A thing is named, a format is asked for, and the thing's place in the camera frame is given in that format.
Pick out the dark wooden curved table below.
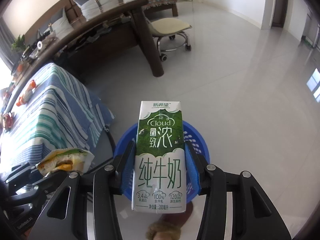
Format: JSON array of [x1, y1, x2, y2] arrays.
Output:
[[22, 0, 164, 77]]

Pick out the brown fuzzy slipper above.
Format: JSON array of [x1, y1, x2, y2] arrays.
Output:
[[145, 202, 194, 240]]

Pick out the cream seat rolling stool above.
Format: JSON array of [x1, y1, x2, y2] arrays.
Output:
[[145, 17, 192, 62]]

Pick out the sandwich wrapper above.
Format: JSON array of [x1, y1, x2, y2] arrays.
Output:
[[36, 148, 94, 177]]

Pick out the glass bowl with tape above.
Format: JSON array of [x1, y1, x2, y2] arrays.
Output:
[[29, 36, 56, 59]]

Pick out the grey white cushion left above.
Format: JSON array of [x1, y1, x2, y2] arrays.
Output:
[[38, 8, 74, 40]]

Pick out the white green milk carton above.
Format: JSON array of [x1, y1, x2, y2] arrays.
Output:
[[132, 101, 187, 213]]

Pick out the orange white snack wrapper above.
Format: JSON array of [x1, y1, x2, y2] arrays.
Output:
[[16, 80, 36, 107]]

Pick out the crushed red soda can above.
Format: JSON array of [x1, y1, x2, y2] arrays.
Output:
[[1, 112, 14, 130]]

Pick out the potted green plant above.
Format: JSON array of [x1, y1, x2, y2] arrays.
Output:
[[11, 35, 26, 53]]

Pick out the blue plastic trash basket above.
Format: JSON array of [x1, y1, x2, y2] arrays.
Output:
[[113, 120, 210, 203]]

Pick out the blue green striped tablecloth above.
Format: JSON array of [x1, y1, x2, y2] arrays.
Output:
[[1, 63, 114, 172]]

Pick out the brown wooden sofa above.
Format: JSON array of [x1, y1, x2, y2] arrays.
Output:
[[24, 0, 178, 46]]

